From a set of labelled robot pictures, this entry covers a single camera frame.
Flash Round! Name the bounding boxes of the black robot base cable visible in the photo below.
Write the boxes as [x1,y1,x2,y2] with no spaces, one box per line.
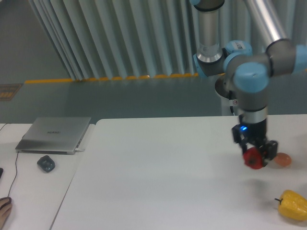
[227,90,237,116]

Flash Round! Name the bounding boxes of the pale folding partition screen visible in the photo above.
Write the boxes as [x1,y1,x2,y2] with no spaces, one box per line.
[27,0,307,81]

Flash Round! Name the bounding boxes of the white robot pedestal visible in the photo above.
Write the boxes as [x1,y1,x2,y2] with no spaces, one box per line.
[214,74,238,116]

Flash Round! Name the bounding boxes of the red bell pepper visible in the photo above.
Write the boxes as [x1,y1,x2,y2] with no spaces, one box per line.
[243,147,263,170]

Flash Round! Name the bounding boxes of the person's hand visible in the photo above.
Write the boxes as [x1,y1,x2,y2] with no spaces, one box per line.
[0,197,12,229]

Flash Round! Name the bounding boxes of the black computer mouse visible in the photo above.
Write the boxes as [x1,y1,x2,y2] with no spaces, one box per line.
[5,197,12,205]

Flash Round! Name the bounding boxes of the white laptop plug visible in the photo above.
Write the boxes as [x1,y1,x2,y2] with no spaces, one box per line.
[75,148,85,152]

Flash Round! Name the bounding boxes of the dark earbuds case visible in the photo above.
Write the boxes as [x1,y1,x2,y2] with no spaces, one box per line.
[37,155,56,173]

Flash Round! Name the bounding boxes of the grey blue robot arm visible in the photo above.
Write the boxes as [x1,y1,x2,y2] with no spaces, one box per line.
[191,0,307,170]

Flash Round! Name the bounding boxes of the brown egg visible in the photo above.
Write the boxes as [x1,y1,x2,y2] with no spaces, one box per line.
[274,152,292,167]

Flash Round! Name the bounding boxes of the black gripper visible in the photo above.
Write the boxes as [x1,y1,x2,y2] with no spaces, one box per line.
[232,119,278,167]

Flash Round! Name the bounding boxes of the yellow bell pepper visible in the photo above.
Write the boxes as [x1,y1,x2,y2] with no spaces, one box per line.
[274,190,307,221]

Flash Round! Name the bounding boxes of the silver closed laptop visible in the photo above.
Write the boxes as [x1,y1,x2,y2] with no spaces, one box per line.
[15,117,91,155]

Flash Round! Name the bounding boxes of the black mouse cable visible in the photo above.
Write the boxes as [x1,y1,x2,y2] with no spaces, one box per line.
[0,123,20,197]

